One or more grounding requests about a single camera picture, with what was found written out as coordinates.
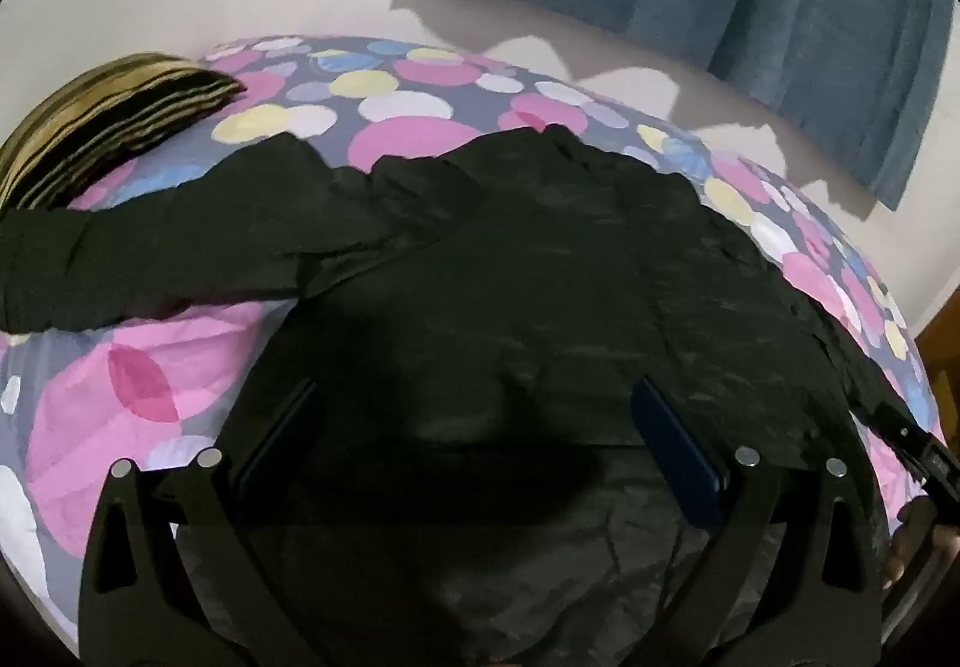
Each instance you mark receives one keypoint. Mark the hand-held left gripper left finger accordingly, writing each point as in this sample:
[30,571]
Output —
[279,433]

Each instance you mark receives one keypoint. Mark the gold black striped pillow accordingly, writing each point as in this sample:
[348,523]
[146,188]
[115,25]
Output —
[90,127]

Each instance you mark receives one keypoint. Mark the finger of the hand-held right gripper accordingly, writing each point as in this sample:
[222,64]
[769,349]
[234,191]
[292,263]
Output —
[904,428]

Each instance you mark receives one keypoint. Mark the brown wooden furniture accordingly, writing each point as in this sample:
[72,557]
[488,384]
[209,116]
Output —
[942,356]

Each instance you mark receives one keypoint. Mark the black jacket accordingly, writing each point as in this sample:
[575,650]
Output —
[480,307]

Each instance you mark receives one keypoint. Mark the person's right hand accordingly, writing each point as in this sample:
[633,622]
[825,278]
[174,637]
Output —
[907,539]

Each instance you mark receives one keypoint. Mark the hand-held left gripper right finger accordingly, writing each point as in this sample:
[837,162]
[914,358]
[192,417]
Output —
[679,461]

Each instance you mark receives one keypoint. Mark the polka dot bed sheet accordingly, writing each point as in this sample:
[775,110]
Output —
[97,397]

